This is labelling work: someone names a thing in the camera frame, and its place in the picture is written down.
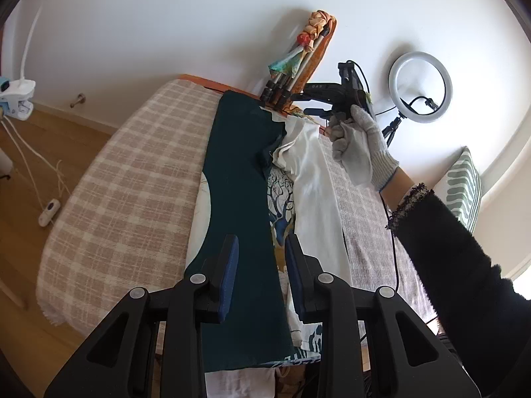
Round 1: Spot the dark green garment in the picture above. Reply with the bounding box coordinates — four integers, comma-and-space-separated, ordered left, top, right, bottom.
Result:
184, 90, 296, 373

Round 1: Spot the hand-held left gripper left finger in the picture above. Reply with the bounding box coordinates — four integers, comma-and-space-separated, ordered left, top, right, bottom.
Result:
43, 234, 240, 398

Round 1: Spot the tree print cloth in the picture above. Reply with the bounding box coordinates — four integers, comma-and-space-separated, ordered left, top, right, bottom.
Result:
265, 165, 324, 367

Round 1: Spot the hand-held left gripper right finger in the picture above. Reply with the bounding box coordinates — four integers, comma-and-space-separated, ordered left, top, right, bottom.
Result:
285, 234, 482, 398

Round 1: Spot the beige plaid blanket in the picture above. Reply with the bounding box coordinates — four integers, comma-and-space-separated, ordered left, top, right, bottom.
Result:
37, 79, 227, 329

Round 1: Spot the white cable with switch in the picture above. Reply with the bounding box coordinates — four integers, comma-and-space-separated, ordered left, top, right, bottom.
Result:
0, 118, 72, 228

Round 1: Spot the white ring light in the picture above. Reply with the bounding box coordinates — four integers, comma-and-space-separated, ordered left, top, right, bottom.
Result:
388, 51, 453, 124

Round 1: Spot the white clamp gooseneck lamp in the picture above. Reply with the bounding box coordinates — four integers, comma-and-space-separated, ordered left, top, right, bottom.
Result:
0, 0, 81, 122

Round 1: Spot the white garment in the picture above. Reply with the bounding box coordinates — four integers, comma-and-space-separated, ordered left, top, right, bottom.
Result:
271, 117, 353, 285

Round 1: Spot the person's right forearm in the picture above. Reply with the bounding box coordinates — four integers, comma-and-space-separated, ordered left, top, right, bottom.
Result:
378, 166, 531, 398

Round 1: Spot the black ring light tripod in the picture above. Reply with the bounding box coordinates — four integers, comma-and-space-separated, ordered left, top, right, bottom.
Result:
381, 115, 404, 147

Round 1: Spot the person's right hand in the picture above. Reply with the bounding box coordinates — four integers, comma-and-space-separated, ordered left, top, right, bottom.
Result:
328, 105, 400, 192

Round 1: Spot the black cable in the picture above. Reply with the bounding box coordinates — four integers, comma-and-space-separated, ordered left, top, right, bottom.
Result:
378, 190, 401, 299

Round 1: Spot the grey textured blanket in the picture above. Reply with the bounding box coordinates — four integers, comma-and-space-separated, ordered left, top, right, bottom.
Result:
319, 133, 430, 322

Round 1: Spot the pale pink cloth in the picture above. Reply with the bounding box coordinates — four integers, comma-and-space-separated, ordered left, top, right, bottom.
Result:
205, 365, 277, 398

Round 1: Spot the green patterned pillow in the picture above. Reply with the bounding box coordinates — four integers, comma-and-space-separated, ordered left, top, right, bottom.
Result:
432, 147, 484, 233

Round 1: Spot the colourful fabric bundle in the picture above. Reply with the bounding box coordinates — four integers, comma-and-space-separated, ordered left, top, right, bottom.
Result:
268, 8, 335, 79

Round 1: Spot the folded tripod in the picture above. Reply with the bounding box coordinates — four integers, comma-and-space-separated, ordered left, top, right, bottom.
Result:
261, 23, 333, 107

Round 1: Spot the orange headboard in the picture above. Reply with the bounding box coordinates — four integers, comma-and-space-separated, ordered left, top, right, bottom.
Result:
180, 16, 338, 127

